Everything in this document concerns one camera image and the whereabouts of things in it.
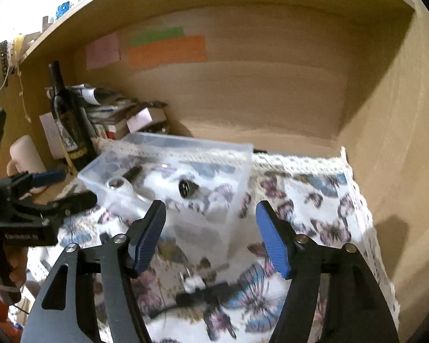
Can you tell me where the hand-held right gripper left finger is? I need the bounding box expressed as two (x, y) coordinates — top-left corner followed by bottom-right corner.
(20, 199), (167, 343)

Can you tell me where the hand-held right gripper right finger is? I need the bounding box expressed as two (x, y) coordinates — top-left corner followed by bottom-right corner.
(255, 200), (403, 343)

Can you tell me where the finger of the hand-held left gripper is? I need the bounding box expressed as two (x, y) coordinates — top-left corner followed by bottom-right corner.
(9, 169), (67, 196)
(18, 190), (98, 219)

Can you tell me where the clear plastic storage box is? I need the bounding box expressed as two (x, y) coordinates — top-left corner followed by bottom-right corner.
(78, 132), (255, 258)

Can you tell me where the person's left hand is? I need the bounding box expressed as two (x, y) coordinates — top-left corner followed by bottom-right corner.
(6, 247), (29, 289)

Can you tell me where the pale pink mug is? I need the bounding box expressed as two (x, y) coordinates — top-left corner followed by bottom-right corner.
(6, 135), (48, 180)

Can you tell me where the white paper note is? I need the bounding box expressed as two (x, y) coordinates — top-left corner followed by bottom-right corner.
(39, 112), (65, 160)

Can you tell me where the white cylinder with silver rim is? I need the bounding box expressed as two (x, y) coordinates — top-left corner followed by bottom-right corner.
(105, 177), (136, 198)

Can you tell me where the dark wine bottle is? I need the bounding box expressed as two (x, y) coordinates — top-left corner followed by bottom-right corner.
(48, 61), (98, 172)

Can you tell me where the butterfly printed cloth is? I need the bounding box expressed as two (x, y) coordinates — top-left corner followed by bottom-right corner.
(24, 139), (402, 343)

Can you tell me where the small silver white fitting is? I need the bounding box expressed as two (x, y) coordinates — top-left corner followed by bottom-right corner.
(179, 262), (230, 292)

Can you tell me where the small black cylinder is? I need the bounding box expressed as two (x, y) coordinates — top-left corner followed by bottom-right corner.
(123, 166), (144, 184)

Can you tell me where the black round cap piece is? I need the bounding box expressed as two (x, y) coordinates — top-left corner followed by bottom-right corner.
(178, 179), (201, 200)

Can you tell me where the black bar tool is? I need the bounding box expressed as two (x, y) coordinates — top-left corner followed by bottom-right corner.
(149, 282), (241, 319)

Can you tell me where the stack of books and papers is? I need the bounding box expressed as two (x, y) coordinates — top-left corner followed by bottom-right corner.
(66, 83), (169, 141)

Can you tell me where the small pale cardboard box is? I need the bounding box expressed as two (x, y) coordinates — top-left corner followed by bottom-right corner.
(126, 108), (167, 133)

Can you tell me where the dark hanging beaded strip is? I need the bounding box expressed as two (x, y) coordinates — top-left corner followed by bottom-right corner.
(0, 40), (15, 87)

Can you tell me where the pink sticky note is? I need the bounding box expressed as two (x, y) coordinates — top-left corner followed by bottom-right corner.
(85, 31), (122, 71)

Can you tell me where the wooden shelf cabinet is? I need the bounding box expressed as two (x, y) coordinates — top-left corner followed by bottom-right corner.
(3, 0), (429, 343)

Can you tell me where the blue beaded ornament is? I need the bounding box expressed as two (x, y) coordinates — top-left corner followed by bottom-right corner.
(55, 1), (72, 19)

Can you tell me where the orange sticky note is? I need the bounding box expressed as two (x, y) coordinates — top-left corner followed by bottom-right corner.
(127, 35), (208, 70)

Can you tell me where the green sticky note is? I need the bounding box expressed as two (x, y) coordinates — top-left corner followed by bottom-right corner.
(130, 26), (185, 46)

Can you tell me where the white hanging cord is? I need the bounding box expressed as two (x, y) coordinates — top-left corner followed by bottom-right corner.
(16, 60), (33, 123)

